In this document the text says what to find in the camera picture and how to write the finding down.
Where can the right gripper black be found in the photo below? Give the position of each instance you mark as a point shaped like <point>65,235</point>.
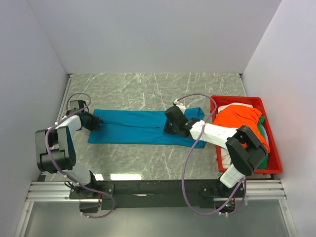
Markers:
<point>166,130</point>

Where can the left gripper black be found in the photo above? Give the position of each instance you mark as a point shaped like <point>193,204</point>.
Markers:
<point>96,121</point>

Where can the teal t shirt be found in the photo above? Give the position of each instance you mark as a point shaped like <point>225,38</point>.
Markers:
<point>134,127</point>

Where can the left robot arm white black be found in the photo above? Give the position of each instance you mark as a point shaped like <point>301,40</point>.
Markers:
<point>55,150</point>

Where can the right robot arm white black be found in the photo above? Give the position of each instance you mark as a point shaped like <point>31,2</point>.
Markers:
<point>244,148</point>

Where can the black base bar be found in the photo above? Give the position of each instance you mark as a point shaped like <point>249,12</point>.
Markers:
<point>202,193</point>

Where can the orange t shirt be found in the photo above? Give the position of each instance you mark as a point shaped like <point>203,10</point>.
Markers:
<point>237,115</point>

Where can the lavender t shirt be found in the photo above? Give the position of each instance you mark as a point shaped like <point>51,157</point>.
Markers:
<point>265,134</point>

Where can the green t shirt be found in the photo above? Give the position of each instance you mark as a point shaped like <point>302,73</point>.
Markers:
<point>263,164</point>

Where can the red plastic bin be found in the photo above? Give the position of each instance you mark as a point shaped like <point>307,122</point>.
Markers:
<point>274,164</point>

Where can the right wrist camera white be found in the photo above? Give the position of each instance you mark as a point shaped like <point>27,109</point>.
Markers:
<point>180,105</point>

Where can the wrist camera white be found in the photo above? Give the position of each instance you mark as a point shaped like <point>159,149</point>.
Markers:
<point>60,119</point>
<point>180,105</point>

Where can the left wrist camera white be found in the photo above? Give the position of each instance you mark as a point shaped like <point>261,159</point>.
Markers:
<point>60,119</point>

